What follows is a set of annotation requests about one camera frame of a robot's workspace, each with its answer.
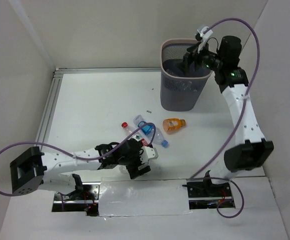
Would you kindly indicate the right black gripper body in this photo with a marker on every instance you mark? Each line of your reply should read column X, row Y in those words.
column 210, row 61

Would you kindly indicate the front base mounting rail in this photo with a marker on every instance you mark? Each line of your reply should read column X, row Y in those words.
column 201, row 194

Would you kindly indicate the wide clear labelled bottle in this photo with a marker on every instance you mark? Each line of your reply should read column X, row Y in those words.
column 155, row 168

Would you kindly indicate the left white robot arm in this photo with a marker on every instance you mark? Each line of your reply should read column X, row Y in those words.
column 35, row 170

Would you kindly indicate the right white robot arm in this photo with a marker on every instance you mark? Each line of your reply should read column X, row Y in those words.
column 251, row 148

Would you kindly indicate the grey mesh waste bin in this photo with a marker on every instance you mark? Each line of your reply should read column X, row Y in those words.
column 179, row 92

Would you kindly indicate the orange juice bottle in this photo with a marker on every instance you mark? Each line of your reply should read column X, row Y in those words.
column 173, row 124

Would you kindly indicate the left aluminium rail frame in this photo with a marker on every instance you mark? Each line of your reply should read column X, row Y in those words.
column 50, row 105

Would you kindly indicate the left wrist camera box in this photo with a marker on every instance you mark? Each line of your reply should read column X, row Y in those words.
column 149, row 153

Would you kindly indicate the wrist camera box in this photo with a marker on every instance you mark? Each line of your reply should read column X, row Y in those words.
column 149, row 153
column 202, row 36

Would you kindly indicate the clear unlabelled plastic bottle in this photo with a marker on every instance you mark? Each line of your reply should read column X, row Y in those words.
column 183, row 86

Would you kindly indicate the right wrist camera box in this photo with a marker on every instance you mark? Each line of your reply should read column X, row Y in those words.
column 202, row 36

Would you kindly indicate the back aluminium rail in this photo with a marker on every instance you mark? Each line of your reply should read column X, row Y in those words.
column 62, row 71

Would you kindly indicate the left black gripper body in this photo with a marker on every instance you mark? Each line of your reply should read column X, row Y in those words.
column 137, row 163

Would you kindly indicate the crushed blue cap bottle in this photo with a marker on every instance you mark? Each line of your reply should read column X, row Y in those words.
column 150, row 132

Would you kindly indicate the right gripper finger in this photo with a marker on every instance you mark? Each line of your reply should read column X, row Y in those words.
column 197, row 67
column 186, row 62

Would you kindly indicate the blue label water bottle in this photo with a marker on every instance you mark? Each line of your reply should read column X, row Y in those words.
column 173, row 70

